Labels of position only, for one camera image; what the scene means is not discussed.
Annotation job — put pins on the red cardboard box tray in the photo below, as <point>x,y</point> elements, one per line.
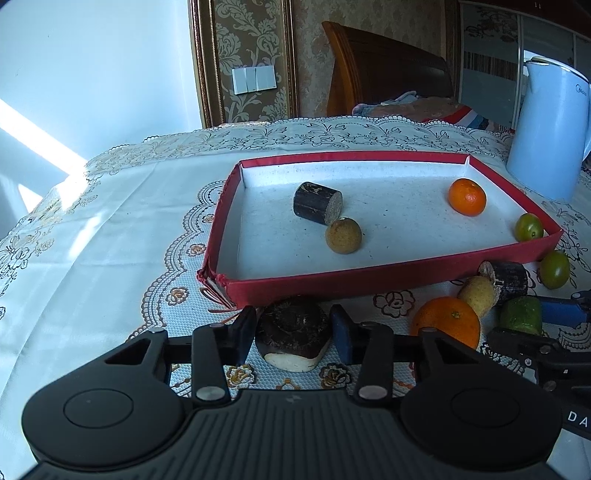
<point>406,230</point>

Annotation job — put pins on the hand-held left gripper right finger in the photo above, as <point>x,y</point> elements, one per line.
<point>342,339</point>

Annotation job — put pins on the tan longan fruit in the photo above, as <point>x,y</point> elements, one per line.
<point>343,235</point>
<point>478,295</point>

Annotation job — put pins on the green sugarcane piece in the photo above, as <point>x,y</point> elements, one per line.
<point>521,316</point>

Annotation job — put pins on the dark brown water chestnut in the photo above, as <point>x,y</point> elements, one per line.
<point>293,332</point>

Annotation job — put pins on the green jujube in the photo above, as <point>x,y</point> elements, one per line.
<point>528,227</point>
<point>554,270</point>

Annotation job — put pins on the small orange tangerine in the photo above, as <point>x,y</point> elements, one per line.
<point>467,197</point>

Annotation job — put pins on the dark sugarcane piece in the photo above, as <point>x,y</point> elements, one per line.
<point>510,279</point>
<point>311,203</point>

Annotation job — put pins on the large orange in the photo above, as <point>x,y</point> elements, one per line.
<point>445,318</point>

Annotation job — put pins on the gold framed wallpaper panel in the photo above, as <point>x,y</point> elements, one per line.
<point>249,37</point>

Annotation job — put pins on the white wall light switch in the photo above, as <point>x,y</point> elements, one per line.
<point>255,78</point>

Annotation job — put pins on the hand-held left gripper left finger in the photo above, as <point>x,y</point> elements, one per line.
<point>244,337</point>

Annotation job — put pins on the wardrobe with sliding doors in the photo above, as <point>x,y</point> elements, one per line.
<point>489,55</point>

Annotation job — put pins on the brown wooden bed headboard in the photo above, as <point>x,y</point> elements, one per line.
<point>392,64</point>

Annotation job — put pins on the pale blue electric kettle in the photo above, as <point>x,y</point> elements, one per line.
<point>545,138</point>

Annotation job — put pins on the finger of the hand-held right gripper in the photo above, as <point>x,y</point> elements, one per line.
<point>521,344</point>
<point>563,311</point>

